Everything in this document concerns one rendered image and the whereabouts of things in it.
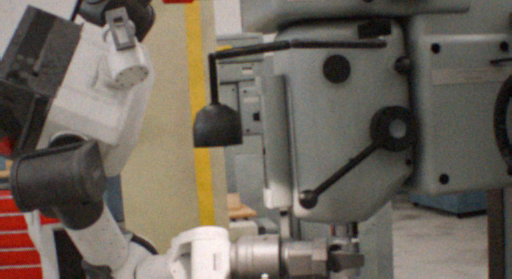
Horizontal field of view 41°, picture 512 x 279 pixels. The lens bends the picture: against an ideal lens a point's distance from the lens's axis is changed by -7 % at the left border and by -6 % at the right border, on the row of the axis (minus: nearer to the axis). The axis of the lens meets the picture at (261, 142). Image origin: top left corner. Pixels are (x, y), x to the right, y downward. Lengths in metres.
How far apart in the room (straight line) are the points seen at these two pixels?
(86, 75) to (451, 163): 0.67
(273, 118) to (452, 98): 0.29
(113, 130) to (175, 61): 1.60
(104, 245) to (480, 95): 0.72
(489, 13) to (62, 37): 0.78
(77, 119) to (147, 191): 1.60
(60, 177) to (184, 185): 1.70
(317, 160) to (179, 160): 1.81
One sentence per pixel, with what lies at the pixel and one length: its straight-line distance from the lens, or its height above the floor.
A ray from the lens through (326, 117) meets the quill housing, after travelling 1.08.
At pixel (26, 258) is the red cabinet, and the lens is 5.76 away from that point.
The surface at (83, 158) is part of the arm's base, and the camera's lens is 1.20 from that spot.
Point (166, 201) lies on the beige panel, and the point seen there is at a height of 1.15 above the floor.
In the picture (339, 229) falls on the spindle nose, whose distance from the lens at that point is 1.19.
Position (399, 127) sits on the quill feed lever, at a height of 1.46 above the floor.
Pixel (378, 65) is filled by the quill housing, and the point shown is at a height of 1.55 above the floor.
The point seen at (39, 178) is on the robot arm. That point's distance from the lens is 1.23.
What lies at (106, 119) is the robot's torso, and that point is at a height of 1.50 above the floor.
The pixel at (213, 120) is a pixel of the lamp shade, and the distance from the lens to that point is 1.02.
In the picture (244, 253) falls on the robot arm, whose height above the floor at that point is 1.27.
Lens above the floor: 1.51
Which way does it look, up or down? 3 degrees down
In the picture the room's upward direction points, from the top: 4 degrees counter-clockwise
